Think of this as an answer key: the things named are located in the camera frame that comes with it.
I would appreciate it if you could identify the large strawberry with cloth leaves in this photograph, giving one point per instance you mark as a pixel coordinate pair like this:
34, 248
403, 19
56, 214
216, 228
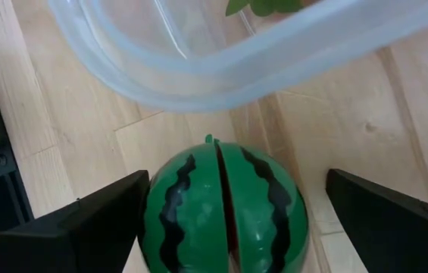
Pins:
263, 7

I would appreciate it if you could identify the green striped toy watermelon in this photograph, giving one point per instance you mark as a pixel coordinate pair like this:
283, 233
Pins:
198, 212

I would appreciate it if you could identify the clear plastic tupperware container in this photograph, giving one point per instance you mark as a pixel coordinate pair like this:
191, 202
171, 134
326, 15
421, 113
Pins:
198, 91

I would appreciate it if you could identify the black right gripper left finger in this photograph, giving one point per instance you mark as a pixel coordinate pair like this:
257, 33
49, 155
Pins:
66, 242

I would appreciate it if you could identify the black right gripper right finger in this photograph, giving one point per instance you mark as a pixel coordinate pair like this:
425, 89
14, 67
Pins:
399, 235

